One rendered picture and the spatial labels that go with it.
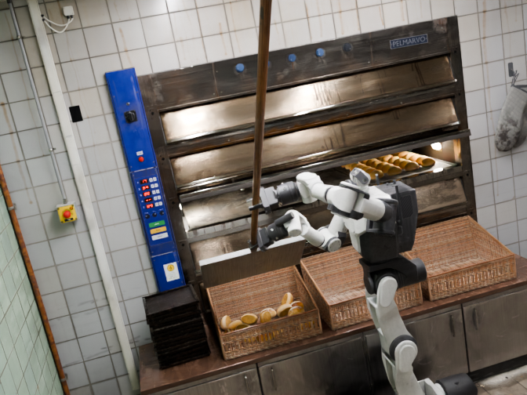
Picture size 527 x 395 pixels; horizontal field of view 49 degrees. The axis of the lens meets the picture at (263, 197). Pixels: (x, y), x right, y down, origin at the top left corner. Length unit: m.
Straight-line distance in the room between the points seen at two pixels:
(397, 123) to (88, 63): 1.83
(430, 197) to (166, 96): 1.77
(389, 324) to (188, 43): 1.81
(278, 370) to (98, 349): 1.10
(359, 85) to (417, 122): 0.45
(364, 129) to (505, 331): 1.44
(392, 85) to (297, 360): 1.70
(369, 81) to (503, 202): 1.25
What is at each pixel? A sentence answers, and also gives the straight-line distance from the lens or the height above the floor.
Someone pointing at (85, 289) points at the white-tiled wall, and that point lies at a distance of 3.48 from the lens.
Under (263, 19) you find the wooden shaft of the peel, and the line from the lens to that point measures 1.53.
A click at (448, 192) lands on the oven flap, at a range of 3.88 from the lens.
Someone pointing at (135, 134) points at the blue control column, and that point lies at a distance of 3.24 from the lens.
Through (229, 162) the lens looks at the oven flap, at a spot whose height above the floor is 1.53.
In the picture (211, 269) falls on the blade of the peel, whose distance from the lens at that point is 2.95.
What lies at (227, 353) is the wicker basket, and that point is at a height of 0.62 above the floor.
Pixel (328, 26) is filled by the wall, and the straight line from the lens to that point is 3.46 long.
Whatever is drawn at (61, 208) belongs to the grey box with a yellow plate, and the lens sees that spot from 3.28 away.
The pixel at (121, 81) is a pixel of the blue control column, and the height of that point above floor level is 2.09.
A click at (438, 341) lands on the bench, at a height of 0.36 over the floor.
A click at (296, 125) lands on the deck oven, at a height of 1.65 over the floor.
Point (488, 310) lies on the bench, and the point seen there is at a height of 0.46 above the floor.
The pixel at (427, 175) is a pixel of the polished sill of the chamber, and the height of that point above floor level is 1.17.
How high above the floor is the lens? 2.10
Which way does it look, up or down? 14 degrees down
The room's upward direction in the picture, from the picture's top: 11 degrees counter-clockwise
